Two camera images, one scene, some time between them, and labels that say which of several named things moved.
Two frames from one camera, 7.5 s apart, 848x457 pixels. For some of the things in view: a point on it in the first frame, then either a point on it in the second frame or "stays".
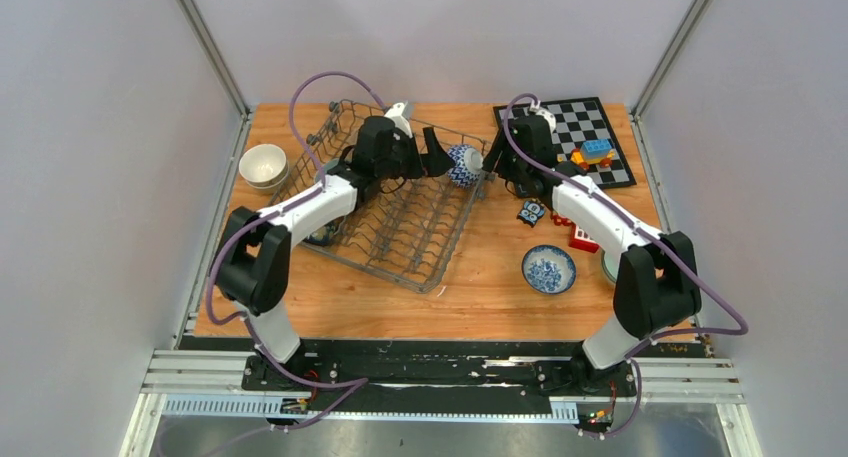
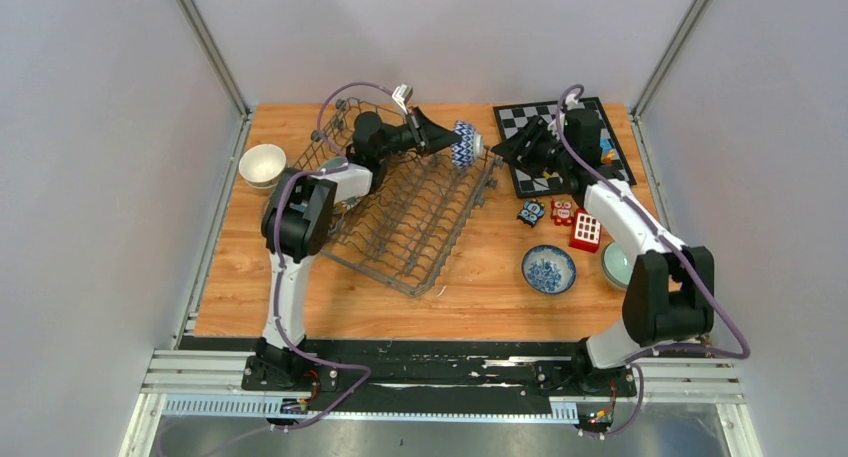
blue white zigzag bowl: [468, 163] → [469, 147]
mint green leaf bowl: [610, 260] stays
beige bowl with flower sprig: [263, 164] stays
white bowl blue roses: [548, 269] stays
